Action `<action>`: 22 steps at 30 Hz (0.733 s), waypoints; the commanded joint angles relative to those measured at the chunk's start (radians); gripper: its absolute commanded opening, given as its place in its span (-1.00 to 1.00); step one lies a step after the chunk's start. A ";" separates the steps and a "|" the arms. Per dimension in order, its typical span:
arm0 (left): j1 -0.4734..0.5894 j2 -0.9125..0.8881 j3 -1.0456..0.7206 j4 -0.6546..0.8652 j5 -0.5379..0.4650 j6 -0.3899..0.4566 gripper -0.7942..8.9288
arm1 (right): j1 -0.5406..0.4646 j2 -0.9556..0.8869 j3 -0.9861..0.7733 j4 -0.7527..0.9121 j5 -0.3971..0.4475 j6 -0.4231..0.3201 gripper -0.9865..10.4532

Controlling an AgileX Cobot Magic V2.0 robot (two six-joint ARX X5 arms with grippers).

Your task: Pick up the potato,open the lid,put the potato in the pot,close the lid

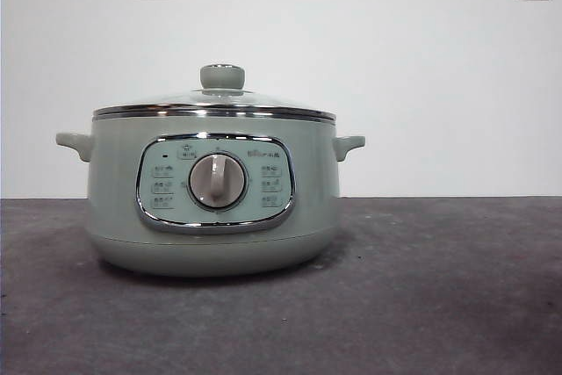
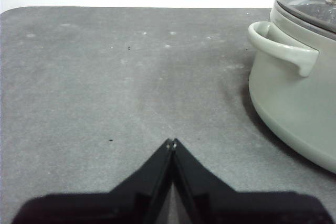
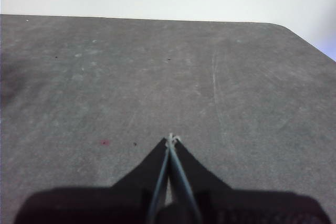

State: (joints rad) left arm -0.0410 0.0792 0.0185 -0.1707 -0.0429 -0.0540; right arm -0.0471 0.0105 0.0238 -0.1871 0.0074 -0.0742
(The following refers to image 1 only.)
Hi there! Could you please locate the pale green electric pot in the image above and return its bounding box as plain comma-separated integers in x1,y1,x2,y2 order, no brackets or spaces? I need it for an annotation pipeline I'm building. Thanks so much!
54,114,366,278

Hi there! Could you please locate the glass lid with green knob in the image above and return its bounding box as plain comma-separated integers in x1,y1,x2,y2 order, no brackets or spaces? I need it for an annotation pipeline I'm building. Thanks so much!
92,64,338,124

